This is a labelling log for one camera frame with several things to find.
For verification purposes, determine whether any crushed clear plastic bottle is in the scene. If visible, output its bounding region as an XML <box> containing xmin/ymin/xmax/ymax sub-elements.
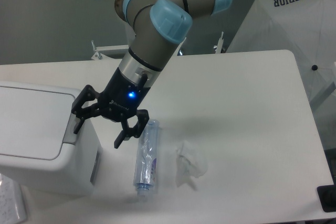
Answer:
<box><xmin>133</xmin><ymin>119</ymin><xmax>160</xmax><ymax>200</ymax></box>

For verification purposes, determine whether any black device at table edge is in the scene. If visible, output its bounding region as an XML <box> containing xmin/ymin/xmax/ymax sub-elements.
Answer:
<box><xmin>317</xmin><ymin>185</ymin><xmax>335</xmax><ymax>212</ymax></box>

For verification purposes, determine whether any white Superior umbrella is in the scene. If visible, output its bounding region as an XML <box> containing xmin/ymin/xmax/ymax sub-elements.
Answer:
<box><xmin>227</xmin><ymin>0</ymin><xmax>335</xmax><ymax>100</ymax></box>

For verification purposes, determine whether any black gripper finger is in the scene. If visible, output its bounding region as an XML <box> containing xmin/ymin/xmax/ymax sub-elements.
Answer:
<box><xmin>114</xmin><ymin>110</ymin><xmax>149</xmax><ymax>148</ymax></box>
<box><xmin>71</xmin><ymin>84</ymin><xmax>101</xmax><ymax>134</ymax></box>

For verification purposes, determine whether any white metal base bracket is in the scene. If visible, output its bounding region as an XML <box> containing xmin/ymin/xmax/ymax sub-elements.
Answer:
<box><xmin>91</xmin><ymin>31</ymin><xmax>227</xmax><ymax>60</ymax></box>

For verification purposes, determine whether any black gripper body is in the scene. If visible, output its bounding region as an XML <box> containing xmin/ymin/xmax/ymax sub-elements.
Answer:
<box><xmin>98</xmin><ymin>69</ymin><xmax>150</xmax><ymax>122</ymax></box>

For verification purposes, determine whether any paper sheet in sleeve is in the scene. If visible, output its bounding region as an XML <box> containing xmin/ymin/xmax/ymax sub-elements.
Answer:
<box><xmin>1</xmin><ymin>174</ymin><xmax>27</xmax><ymax>223</ymax></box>

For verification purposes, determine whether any white push-lid trash can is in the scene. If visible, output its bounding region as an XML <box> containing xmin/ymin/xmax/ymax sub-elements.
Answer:
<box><xmin>1</xmin><ymin>81</ymin><xmax>102</xmax><ymax>195</ymax></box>

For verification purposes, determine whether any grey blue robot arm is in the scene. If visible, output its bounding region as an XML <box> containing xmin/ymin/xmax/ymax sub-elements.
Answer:
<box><xmin>71</xmin><ymin>0</ymin><xmax>233</xmax><ymax>147</ymax></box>

